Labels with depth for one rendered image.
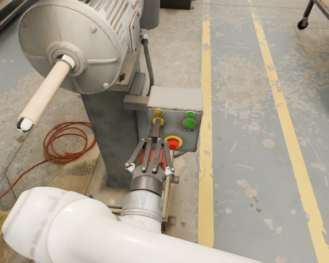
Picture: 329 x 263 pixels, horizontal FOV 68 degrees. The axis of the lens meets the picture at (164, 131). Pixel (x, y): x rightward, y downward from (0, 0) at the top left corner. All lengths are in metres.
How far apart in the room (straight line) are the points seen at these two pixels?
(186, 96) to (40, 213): 0.49
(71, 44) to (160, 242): 0.49
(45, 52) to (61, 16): 0.11
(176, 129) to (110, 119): 0.37
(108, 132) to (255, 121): 1.53
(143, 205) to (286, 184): 1.59
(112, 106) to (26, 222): 0.64
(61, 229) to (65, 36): 0.43
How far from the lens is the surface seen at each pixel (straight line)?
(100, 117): 1.03
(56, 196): 0.41
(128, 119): 0.99
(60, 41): 0.64
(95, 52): 0.63
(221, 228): 1.72
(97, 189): 1.50
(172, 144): 0.76
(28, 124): 0.52
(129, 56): 0.89
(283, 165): 2.10
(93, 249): 0.33
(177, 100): 0.70
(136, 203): 0.52
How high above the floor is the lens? 1.59
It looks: 49 degrees down
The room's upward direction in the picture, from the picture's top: straight up
